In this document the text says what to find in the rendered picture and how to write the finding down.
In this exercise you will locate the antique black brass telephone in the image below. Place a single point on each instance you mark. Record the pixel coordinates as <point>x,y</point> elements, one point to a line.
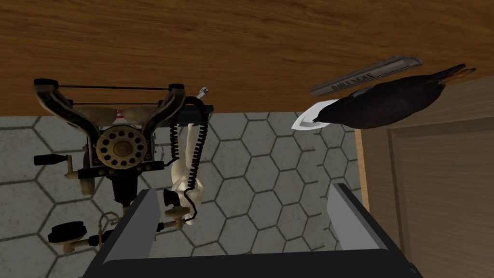
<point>121,147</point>

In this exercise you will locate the light wooden door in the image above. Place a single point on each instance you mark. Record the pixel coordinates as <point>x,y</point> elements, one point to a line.
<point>444,185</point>

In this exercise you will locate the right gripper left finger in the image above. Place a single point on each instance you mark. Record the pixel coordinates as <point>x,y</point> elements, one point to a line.
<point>135,227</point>

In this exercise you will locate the dark brown elongated object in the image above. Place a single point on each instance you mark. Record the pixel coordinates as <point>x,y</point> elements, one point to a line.
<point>386,104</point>

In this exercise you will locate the white flat pointed sheet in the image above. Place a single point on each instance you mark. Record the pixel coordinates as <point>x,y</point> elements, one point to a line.
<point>307,117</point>

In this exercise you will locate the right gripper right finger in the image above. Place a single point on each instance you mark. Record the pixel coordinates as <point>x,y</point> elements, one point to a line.
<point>347,224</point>

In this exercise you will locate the grey folded newspaper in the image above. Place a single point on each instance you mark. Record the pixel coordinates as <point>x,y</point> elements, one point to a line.
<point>362,77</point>

